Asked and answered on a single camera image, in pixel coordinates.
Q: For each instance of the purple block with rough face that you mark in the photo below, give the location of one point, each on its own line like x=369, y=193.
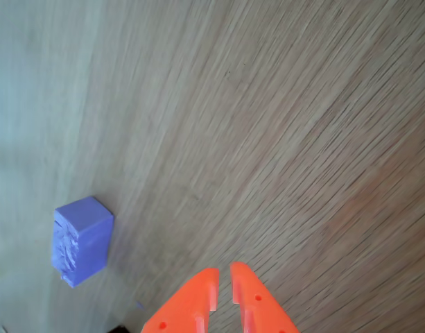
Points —
x=91, y=239

